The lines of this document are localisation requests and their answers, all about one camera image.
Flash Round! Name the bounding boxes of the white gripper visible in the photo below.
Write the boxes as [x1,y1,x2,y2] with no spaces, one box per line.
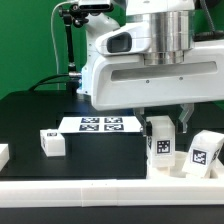
[91,44,224,136]

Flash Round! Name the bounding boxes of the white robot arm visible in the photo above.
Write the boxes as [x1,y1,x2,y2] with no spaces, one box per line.
[77,0,224,135]

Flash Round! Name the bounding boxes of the white tag base sheet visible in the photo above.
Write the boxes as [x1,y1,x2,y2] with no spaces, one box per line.
[58,116,141,133]

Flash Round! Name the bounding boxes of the white block at left edge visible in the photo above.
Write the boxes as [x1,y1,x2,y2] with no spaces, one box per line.
[0,144,9,171]

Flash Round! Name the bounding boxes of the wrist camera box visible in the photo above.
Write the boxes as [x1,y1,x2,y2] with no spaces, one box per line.
[95,24,151,56]

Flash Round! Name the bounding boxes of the white L-shaped obstacle frame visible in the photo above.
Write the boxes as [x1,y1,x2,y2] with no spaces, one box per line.
[0,177,224,208]

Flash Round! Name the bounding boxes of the black cables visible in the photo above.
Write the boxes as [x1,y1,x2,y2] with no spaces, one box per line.
[28,0,83,92]

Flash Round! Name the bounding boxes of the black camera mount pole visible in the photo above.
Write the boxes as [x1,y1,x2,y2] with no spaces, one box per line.
[59,4,88,92]

